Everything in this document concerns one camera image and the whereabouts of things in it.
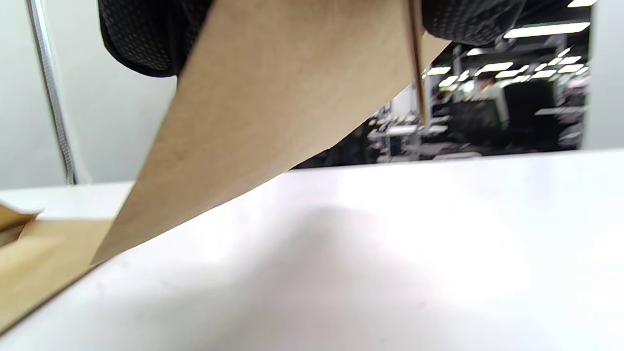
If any person's left hand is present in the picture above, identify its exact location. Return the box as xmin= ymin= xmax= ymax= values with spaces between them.
xmin=97 ymin=0 xmax=527 ymax=78

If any brown paper envelope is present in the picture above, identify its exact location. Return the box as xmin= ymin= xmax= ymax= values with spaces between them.
xmin=90 ymin=0 xmax=451 ymax=265
xmin=0 ymin=202 xmax=115 ymax=334

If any black office chair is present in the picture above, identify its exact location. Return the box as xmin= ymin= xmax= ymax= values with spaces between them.
xmin=505 ymin=80 xmax=557 ymax=147

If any ceiling strip light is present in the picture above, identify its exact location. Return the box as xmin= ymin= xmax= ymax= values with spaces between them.
xmin=505 ymin=22 xmax=591 ymax=39

